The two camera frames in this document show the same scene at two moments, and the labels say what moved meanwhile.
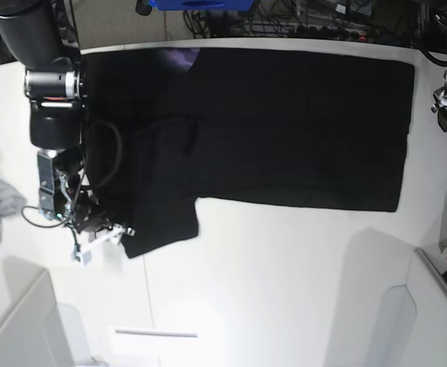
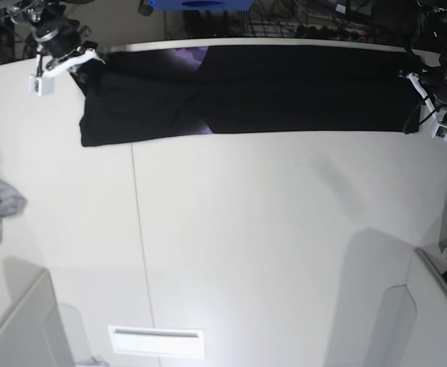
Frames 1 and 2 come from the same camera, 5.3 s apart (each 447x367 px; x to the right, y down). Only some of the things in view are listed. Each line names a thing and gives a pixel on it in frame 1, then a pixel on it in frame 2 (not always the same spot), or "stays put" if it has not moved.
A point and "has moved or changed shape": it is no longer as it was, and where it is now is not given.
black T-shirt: [163, 127] has moved or changed shape
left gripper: [94, 220] → [58, 44]
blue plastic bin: [203, 4] stays put
